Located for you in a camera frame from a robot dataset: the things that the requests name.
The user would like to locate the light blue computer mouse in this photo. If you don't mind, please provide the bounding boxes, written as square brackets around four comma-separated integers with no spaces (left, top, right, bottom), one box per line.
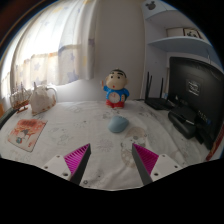
[107,115,130,134]

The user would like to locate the cartoon boy clock figurine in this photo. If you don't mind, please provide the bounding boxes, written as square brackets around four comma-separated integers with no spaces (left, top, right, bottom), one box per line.
[101,68,130,110]

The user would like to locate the white star-print curtain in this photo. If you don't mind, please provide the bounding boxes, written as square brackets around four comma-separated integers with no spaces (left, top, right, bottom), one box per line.
[1,0,99,101]

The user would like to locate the black router with antennas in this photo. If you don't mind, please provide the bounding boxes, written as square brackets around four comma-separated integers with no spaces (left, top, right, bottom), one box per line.
[143,71,176,111]

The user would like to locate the black monitor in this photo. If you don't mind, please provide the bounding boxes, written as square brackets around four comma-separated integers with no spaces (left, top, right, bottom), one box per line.
[167,56,224,151]

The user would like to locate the large white conch shell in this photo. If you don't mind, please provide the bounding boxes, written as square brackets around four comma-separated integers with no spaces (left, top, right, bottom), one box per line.
[29,82,58,117]

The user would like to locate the white wall shelf unit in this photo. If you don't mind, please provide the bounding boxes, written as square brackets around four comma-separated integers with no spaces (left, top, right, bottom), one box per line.
[139,0,224,101]

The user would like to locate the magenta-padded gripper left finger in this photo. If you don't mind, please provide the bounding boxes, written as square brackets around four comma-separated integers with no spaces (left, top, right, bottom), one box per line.
[42,143,92,186]

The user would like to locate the white cartoon-print tablecloth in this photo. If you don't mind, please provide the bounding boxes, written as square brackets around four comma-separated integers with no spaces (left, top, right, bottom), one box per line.
[0,99,214,191]

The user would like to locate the red book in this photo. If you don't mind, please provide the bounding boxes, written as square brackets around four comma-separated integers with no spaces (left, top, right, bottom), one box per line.
[205,123,224,162]

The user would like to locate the black box device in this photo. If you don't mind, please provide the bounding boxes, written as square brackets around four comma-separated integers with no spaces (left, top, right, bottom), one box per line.
[167,105,201,140]

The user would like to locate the wooden model sailing ship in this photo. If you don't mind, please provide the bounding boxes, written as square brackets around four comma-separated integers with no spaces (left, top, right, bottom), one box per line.
[9,82,33,113]

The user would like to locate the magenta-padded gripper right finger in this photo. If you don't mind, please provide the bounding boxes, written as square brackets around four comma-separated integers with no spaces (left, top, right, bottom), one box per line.
[131,143,183,186]

